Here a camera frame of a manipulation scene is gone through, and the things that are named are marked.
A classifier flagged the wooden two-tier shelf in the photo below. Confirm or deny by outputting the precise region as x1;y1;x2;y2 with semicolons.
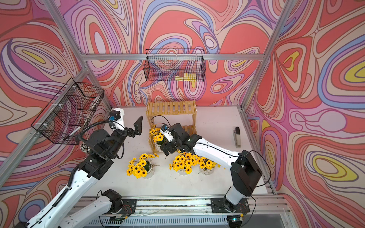
146;100;198;154

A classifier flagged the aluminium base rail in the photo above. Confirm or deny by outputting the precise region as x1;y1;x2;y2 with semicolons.
56;195;291;228

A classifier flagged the white marker in basket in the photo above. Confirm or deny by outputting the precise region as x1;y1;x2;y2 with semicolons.
63;126;81;141

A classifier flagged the black wire basket left wall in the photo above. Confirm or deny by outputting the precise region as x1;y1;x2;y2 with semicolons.
31;78;105;145

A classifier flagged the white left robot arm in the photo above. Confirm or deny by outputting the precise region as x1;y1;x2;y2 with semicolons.
16;110;143;228

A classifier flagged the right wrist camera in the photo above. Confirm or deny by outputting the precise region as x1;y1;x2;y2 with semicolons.
160;124;174;143

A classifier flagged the black wire basket back wall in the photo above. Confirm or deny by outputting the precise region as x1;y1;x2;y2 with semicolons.
143;48;206;82

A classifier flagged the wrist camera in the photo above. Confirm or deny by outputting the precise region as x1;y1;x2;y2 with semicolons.
160;124;174;143
108;108;125;131

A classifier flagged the clear cup of pencils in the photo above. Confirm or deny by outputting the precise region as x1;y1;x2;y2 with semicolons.
80;142;91;154

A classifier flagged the yellow sticky notes pad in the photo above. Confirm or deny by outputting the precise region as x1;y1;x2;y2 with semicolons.
175;73;197;82

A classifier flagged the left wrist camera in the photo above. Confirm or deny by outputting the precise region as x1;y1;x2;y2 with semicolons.
108;108;125;131

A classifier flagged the white and black stapler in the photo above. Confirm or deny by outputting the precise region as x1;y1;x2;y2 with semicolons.
233;126;241;148

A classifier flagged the black wire basket wall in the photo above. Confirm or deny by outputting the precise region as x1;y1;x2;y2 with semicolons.
143;48;206;82
31;78;105;145

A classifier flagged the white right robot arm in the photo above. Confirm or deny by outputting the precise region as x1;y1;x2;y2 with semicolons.
160;123;262;212

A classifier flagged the sunflower pot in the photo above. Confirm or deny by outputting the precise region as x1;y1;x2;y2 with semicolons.
197;157;221;175
126;153;159;179
149;124;167;153
169;153;198;175

